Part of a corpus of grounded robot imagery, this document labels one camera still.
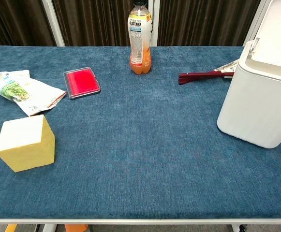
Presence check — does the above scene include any orange floor object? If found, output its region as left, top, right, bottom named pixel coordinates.
left=65, top=224, right=89, bottom=232

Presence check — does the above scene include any yellow foam cube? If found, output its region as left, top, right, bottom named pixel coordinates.
left=0, top=114, right=56, bottom=173

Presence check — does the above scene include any red folding paper fan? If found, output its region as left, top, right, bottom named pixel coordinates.
left=178, top=60, right=240, bottom=85

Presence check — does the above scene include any brown pleated curtain panel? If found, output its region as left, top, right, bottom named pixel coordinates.
left=0, top=0, right=57, bottom=48
left=51, top=0, right=148, bottom=47
left=157, top=0, right=262, bottom=47

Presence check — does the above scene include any crumpled white snack bag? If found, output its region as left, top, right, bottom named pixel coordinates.
left=0, top=70, right=67, bottom=117

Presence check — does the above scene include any white partition post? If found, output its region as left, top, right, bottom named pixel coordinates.
left=147, top=0, right=160, bottom=47
left=42, top=0, right=65, bottom=47

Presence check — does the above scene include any blue fabric table mat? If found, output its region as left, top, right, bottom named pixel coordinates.
left=0, top=45, right=281, bottom=219

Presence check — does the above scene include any white lidded trash bin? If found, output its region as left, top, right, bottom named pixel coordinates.
left=216, top=0, right=281, bottom=149

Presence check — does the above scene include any orange drink plastic bottle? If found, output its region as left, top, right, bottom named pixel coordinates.
left=127, top=0, right=154, bottom=75

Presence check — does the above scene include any white table frame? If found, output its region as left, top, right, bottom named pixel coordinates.
left=0, top=212, right=281, bottom=232

